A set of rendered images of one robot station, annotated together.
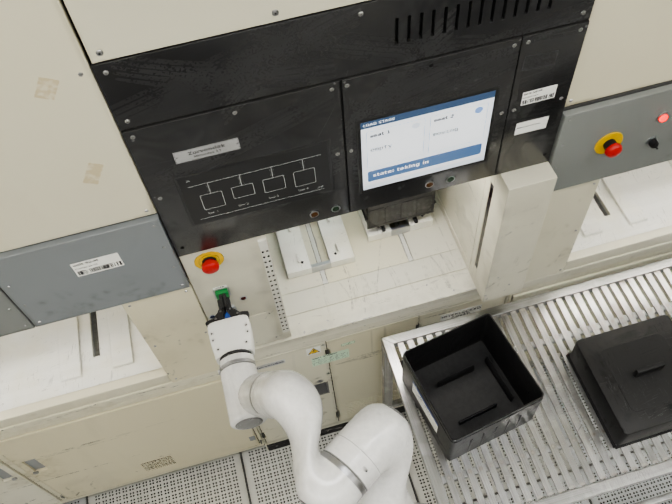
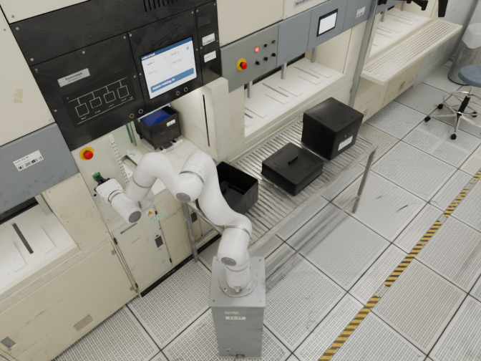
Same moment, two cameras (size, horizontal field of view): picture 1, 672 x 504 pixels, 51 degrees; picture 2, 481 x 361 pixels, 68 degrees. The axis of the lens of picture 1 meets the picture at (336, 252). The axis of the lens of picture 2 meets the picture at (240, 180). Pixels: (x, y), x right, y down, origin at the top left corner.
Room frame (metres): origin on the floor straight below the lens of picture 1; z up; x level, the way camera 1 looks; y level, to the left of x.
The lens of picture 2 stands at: (-0.53, 0.36, 2.43)
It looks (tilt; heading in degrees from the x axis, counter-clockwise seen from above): 46 degrees down; 328
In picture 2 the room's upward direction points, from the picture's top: 2 degrees counter-clockwise
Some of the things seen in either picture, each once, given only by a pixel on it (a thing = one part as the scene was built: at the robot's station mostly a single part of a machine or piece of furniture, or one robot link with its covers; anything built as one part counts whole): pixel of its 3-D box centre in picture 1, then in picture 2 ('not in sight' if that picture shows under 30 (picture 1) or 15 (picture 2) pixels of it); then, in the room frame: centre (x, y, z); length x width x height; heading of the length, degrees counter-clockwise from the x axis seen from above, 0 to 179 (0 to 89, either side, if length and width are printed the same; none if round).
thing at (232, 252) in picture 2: not in sight; (234, 252); (0.23, -0.07, 1.07); 0.19 x 0.12 x 0.24; 133
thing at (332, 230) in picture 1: (313, 240); (130, 165); (1.23, 0.07, 0.89); 0.22 x 0.21 x 0.04; 10
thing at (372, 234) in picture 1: (390, 204); (160, 140); (1.33, -0.19, 0.89); 0.22 x 0.21 x 0.04; 10
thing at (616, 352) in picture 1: (643, 376); (292, 165); (0.70, -0.81, 0.83); 0.29 x 0.29 x 0.13; 11
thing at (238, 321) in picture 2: not in sight; (239, 311); (0.25, -0.10, 0.38); 0.28 x 0.28 x 0.76; 55
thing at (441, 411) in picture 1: (468, 386); (226, 193); (0.72, -0.32, 0.85); 0.28 x 0.28 x 0.17; 20
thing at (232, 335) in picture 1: (232, 341); (111, 191); (0.76, 0.27, 1.20); 0.11 x 0.10 x 0.07; 10
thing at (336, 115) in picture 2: not in sight; (330, 128); (0.79, -1.21, 0.89); 0.29 x 0.29 x 0.25; 6
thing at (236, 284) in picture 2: not in sight; (237, 270); (0.25, -0.10, 0.85); 0.19 x 0.19 x 0.18
